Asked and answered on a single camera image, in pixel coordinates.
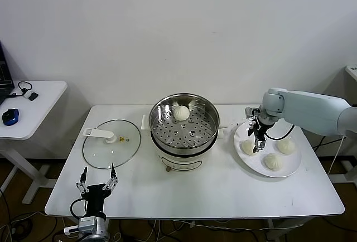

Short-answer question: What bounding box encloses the white steamed baozi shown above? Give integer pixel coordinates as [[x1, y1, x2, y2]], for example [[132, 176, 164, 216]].
[[173, 105, 191, 122], [264, 153, 284, 171], [276, 138, 296, 155], [240, 139, 256, 156]]

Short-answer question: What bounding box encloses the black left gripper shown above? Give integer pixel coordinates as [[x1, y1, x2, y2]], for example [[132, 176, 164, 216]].
[[76, 163, 119, 219]]

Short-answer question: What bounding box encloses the black power adapter cable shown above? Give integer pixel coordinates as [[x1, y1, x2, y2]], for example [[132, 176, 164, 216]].
[[312, 135, 345, 153]]

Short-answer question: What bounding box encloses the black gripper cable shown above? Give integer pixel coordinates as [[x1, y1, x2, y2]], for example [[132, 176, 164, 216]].
[[69, 199, 88, 218], [264, 123, 295, 142]]

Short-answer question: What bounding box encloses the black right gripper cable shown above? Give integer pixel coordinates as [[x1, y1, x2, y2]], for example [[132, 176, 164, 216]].
[[264, 123, 295, 142]]

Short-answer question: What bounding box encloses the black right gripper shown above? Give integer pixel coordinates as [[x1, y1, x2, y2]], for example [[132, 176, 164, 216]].
[[247, 118, 270, 154]]

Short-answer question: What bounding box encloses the round glass pot lid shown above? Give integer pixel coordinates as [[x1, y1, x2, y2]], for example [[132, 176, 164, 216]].
[[81, 118, 142, 170]]

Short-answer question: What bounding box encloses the white side table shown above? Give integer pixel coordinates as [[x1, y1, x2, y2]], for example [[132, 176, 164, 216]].
[[0, 80, 69, 205]]

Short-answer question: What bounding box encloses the black wired earphone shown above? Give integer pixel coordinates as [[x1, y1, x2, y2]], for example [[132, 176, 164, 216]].
[[8, 81, 34, 99]]

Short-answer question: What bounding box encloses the white round plate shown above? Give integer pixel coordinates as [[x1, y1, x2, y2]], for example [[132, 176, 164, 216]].
[[233, 119, 303, 178]]

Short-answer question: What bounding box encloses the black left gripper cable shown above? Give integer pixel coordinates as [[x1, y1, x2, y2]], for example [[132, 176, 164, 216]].
[[69, 199, 88, 218]]

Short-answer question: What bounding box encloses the stainless steel steamer basket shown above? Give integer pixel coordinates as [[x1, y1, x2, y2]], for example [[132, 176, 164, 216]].
[[141, 93, 228, 155]]

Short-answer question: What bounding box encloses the white hanging cable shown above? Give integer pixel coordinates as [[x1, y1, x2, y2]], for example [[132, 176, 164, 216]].
[[327, 135, 346, 176]]

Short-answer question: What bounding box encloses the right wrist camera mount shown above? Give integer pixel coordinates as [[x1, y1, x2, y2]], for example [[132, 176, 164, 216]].
[[244, 107, 262, 120]]

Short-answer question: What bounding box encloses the white electric cooking pot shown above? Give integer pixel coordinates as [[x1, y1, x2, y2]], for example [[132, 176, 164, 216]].
[[150, 129, 225, 173]]

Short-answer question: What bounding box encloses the blue computer mouse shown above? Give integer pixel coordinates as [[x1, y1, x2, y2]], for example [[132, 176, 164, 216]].
[[1, 108, 21, 127]]

